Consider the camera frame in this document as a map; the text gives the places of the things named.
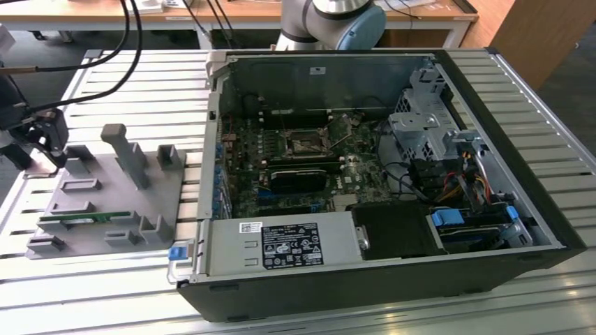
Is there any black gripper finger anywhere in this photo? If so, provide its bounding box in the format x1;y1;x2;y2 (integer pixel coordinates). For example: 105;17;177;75
26;107;69;168
0;131;34;172

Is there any silver square CPU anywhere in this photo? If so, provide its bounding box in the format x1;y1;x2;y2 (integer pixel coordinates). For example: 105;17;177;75
22;153;59;179

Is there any CPU socket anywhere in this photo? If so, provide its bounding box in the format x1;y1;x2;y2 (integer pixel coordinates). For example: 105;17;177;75
277;128;334;158

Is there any black RAM slot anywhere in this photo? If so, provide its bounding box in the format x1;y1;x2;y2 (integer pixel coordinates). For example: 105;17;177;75
266;156;345;165
266;162;345;172

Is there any grey plastic parts rack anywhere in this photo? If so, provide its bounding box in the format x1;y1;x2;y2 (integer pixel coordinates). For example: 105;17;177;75
25;124;186;261

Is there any green RAM stick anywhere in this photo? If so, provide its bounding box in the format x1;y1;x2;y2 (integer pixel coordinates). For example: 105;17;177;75
38;210;130;225

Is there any wooden desk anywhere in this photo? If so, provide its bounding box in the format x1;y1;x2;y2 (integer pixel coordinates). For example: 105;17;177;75
0;0;479;50

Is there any grey power supply unit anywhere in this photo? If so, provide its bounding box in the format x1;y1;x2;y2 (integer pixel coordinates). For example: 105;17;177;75
198;209;369;276

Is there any metal locking lever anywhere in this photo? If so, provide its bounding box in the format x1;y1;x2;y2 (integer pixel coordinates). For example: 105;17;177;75
333;121;365;150

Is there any metal socket cover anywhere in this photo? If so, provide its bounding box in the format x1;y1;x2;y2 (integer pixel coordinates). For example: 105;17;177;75
327;113;363;132

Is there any silver chipset heatsink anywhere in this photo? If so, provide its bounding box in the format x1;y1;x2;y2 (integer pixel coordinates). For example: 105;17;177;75
330;195;359;212

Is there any green motherboard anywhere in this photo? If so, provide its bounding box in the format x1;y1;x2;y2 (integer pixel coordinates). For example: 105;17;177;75
215;111;397;219

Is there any black open PC case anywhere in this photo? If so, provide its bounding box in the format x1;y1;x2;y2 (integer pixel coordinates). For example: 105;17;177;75
165;47;587;324

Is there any silver metal drive cage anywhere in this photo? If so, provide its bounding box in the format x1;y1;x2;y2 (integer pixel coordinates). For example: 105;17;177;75
386;66;466;165

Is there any black plastic shroud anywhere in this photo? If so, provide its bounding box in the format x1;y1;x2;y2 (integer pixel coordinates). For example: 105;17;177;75
347;204;442;261

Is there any blue disk carrier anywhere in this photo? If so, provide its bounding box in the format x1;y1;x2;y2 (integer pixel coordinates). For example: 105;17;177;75
430;207;501;245

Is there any wooden cabinet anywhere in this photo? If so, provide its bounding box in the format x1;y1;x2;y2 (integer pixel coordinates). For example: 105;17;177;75
458;0;596;90

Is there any thick black cable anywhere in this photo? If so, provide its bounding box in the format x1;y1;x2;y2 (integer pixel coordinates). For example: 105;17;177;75
25;0;145;112
0;0;130;75

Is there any blue latch handle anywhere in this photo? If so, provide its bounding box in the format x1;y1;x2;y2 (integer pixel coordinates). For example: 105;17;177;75
167;246;195;262

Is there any coloured power wire bundle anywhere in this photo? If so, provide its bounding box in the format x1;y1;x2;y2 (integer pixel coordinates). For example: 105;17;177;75
434;172;494;203

